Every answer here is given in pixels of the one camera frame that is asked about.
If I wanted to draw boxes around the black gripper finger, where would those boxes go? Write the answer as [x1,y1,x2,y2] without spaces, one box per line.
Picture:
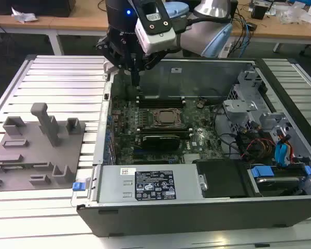
[135,50,167,87]
[94,36,136,87]

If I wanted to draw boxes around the installed RAM stick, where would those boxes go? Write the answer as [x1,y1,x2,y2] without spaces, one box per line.
[139,94,185,101]

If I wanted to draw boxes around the black RAM slot bank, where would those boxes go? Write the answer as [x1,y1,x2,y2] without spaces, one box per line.
[135,126,194,138]
[136,93,187,109]

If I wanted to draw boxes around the white power strip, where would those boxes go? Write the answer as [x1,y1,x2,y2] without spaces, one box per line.
[218,42,233,58]

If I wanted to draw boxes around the large black box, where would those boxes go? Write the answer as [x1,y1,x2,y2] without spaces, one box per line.
[0,0,74,18]

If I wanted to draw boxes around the black graphics card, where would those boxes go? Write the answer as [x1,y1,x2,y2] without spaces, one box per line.
[141,134,181,151]

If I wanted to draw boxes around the crumpled white paper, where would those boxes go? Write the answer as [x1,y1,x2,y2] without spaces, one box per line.
[11,7,39,24]

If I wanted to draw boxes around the green motherboard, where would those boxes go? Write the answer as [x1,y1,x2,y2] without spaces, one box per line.
[110,97,223,165]

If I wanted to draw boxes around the black tower box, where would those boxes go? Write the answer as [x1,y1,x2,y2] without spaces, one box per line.
[229,0,239,19]

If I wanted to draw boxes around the silver metal drive cage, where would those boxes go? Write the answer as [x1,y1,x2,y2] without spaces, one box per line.
[222,69,294,146]

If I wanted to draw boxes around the silver chipset heatsink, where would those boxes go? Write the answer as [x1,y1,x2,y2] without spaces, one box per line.
[183,154,202,164]

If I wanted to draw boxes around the small black box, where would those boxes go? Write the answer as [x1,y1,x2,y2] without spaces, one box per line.
[250,5,268,20]

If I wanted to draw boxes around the grey parts rack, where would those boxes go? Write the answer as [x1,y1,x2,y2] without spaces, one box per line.
[0,102,88,193]

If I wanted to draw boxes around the grey power supply with label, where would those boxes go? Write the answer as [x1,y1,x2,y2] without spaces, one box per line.
[96,165,206,205]

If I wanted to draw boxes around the black plastic shroud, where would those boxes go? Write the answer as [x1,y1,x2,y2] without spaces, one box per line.
[192,159,263,199]

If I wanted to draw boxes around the clear plastic bags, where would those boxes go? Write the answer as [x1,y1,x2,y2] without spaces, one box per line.
[276,1,311,28]

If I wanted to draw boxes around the hard disk in blue carrier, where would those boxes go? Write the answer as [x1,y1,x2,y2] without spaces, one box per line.
[247,165,311,196]

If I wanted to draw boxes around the black open PC case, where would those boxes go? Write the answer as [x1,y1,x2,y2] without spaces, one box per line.
[71,58,311,237]

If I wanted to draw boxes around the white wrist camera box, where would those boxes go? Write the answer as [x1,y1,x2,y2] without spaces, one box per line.
[134,0,177,54]

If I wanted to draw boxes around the wooden desk white frame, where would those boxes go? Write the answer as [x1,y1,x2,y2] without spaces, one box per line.
[0,0,311,57]

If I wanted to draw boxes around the CPU socket with metal frame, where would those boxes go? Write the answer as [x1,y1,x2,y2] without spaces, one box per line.
[149,107,185,128]

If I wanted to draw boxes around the black camera cable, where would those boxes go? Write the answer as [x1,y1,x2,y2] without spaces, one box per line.
[171,14,234,34]

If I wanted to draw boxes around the blue cable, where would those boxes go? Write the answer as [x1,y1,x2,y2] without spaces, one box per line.
[241,20,251,58]

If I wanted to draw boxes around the red yellow wire bundle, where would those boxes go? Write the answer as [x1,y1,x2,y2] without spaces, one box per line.
[242,138,275,159]

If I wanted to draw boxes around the blue flat disk wire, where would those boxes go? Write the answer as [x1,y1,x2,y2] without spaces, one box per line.
[274,131,295,164]

